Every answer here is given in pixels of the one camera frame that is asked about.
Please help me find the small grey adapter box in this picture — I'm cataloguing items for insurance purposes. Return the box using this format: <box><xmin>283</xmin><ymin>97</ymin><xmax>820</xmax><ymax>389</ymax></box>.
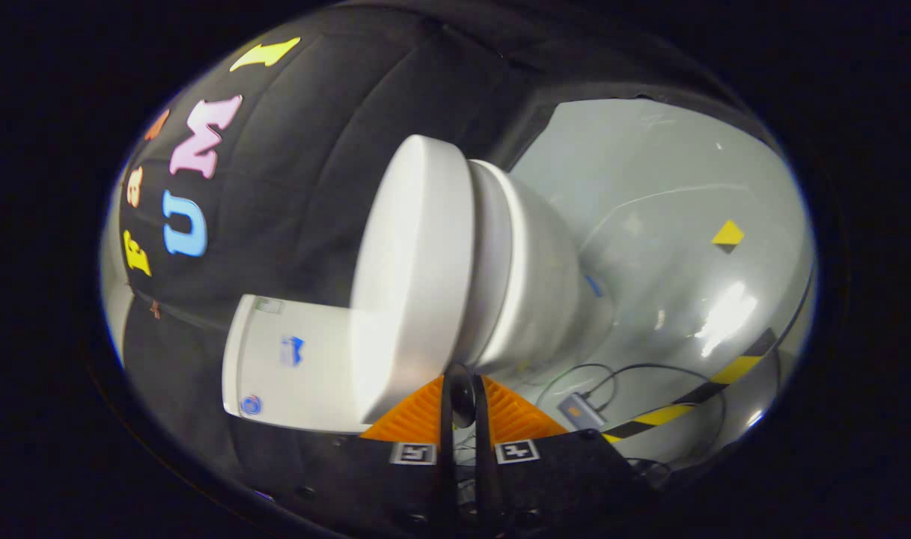
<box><xmin>558</xmin><ymin>392</ymin><xmax>606</xmax><ymax>432</ymax></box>

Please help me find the yellow diamond floor sticker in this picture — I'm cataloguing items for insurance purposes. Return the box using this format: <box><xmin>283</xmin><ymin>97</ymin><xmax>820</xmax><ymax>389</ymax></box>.
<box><xmin>711</xmin><ymin>219</ymin><xmax>746</xmax><ymax>255</ymax></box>

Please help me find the black backdrop cloth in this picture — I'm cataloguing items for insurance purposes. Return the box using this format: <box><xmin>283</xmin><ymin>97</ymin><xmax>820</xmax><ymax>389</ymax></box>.
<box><xmin>100</xmin><ymin>0</ymin><xmax>770</xmax><ymax>517</ymax></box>

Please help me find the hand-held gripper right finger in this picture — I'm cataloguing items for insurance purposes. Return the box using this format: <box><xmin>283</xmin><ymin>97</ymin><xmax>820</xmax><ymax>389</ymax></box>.
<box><xmin>461</xmin><ymin>373</ymin><xmax>662</xmax><ymax>539</ymax></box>

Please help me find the yellow black hazard tape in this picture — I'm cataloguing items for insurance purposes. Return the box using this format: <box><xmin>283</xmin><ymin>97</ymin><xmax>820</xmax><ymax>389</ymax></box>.
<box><xmin>601</xmin><ymin>328</ymin><xmax>778</xmax><ymax>444</ymax></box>

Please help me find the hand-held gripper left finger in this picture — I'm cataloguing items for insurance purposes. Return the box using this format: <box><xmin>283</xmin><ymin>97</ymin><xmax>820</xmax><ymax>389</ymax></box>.
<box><xmin>275</xmin><ymin>374</ymin><xmax>460</xmax><ymax>539</ymax></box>

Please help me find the white toilet with tank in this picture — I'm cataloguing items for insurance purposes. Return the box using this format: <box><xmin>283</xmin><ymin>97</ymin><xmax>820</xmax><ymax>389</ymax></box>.
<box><xmin>222</xmin><ymin>159</ymin><xmax>615</xmax><ymax>435</ymax></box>

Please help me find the white toilet lid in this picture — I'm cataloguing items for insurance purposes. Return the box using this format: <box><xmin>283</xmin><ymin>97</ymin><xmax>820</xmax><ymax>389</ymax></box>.
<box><xmin>350</xmin><ymin>135</ymin><xmax>477</xmax><ymax>427</ymax></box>

